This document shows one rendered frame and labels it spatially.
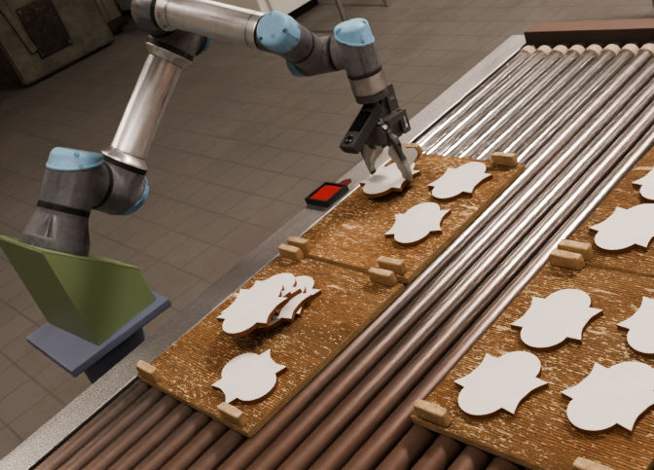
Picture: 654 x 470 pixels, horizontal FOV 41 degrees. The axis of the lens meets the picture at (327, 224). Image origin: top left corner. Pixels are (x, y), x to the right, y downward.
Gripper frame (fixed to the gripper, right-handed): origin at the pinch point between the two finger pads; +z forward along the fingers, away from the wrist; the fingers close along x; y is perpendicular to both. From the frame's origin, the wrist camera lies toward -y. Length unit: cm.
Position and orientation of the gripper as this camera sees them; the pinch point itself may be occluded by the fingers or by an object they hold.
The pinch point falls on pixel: (389, 178)
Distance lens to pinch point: 194.1
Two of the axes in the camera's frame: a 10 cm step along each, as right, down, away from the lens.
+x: -6.8, -1.3, 7.2
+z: 3.0, 8.5, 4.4
